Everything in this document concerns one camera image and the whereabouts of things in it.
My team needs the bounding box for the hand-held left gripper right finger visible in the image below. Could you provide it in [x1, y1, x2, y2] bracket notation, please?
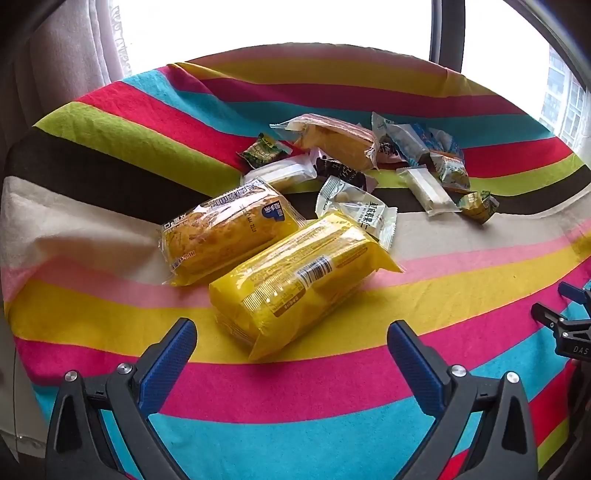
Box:
[387, 320, 540, 480]

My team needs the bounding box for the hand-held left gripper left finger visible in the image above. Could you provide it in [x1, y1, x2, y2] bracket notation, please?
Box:
[45, 318, 198, 480]

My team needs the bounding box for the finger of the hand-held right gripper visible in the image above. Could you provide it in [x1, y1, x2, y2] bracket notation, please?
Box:
[557, 281, 591, 308]
[530, 302, 591, 334]

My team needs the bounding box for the small green gold packet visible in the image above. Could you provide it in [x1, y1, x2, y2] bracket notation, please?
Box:
[456, 190, 500, 225]

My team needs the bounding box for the clear bread packet blue label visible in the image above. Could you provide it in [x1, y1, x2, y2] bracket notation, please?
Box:
[160, 178, 306, 288]

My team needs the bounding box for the large yellow bread packet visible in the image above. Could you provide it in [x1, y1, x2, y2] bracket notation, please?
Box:
[209, 211, 403, 361]

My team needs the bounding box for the white packet green print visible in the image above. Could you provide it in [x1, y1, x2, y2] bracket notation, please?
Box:
[315, 175, 399, 251]

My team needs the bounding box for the green yellow snack packet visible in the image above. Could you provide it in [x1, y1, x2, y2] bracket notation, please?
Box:
[429, 150, 472, 191]

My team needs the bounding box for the white bar packet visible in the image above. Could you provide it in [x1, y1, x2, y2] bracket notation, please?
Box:
[396, 166, 462, 217]

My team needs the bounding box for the blue white snack packet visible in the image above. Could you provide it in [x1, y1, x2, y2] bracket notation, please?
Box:
[425, 127, 465, 160]
[385, 121, 432, 167]

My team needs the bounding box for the dark brown snack packet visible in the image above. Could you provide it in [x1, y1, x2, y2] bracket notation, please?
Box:
[314, 156, 379, 191]

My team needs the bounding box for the white cake packet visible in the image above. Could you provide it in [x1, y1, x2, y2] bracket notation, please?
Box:
[240, 154, 318, 192]

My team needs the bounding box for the green pea snack packet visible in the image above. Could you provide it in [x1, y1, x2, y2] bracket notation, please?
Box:
[236, 133, 293, 171]

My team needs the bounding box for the clear packet orange cake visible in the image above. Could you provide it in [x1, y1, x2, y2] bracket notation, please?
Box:
[270, 114, 380, 172]

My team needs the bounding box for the tall white serrated packet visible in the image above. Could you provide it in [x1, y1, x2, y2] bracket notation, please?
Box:
[370, 112, 393, 151]

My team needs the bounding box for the colourful striped blanket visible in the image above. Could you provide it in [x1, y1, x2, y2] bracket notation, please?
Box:
[0, 44, 591, 480]

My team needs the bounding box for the building outside window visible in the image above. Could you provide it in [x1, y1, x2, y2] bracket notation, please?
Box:
[538, 44, 591, 151]

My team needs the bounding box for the dark window frame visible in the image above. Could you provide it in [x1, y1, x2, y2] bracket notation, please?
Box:
[428, 0, 467, 75]

